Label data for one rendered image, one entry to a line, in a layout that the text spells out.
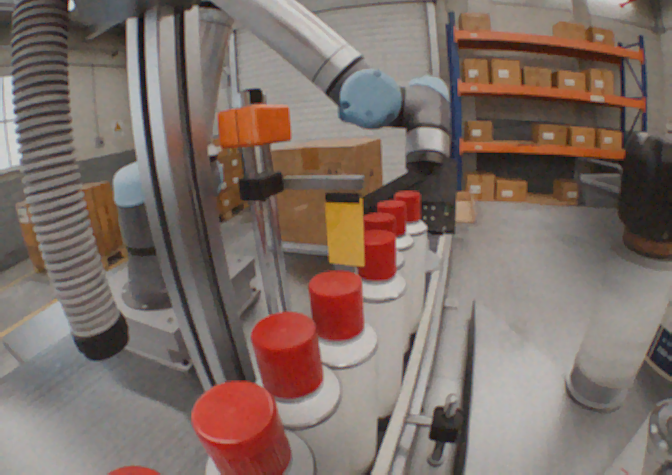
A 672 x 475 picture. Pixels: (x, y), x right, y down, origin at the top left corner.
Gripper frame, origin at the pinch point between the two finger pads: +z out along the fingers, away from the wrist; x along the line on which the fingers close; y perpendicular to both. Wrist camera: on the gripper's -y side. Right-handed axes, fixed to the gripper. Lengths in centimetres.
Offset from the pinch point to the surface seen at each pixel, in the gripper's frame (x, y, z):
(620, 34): 316, 287, -387
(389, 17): 264, -80, -353
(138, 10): -42.0, -13.3, -16.4
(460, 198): 85, 8, -38
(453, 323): 9.8, 8.4, 6.4
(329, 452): -32.7, 2.3, 10.7
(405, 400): -17.3, 4.5, 12.1
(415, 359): -11.7, 4.3, 8.9
